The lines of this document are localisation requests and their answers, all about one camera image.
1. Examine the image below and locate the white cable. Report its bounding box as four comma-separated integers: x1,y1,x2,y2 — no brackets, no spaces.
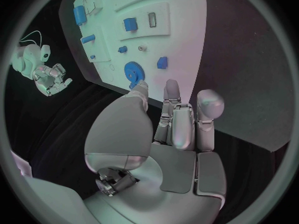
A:
18,30,43,48

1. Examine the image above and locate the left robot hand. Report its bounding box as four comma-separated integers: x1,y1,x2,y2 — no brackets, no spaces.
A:
83,79,228,224

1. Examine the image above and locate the white task board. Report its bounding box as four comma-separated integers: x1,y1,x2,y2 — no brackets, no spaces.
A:
58,0,208,110

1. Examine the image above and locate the short blue cylinder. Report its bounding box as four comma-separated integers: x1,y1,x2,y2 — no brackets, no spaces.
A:
80,34,96,43

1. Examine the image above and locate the large blue cylinder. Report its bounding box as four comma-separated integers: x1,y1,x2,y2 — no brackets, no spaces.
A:
73,5,88,26

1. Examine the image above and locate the blue block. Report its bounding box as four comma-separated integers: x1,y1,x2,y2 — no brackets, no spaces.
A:
123,17,139,32
156,56,169,70

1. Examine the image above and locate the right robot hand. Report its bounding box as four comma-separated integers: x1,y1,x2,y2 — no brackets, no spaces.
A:
32,63,73,97

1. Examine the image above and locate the large blue gear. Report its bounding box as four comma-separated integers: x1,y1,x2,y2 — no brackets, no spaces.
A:
123,61,146,83

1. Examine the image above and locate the small blue gear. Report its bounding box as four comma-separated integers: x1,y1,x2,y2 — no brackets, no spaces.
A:
128,80,144,90

